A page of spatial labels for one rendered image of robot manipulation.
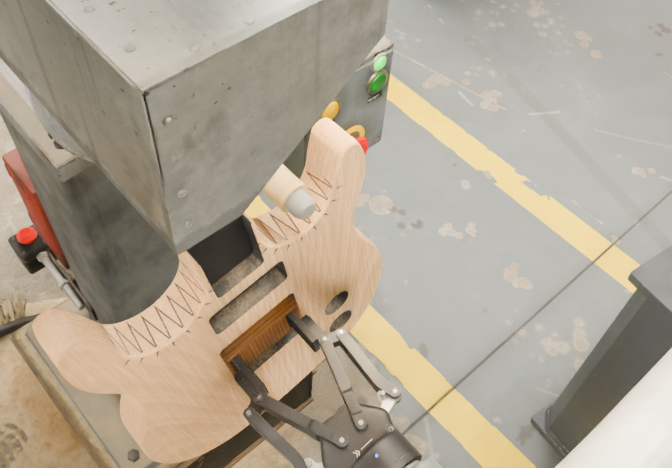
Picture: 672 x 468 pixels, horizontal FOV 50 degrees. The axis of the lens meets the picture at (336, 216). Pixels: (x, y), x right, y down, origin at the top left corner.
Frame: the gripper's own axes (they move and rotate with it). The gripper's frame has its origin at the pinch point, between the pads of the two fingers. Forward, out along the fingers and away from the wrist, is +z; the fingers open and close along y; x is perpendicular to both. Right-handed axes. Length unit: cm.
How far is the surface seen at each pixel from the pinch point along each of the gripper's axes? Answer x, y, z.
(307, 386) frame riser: -99, 12, 25
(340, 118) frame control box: -5.9, 29.3, 21.3
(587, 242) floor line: -124, 107, 9
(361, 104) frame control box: -6.3, 33.4, 21.4
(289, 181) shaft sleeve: 20.4, 8.6, 2.1
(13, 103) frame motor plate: 8.2, -4.4, 43.1
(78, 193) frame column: -7.1, -4.6, 38.4
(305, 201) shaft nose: 20.0, 8.4, -0.3
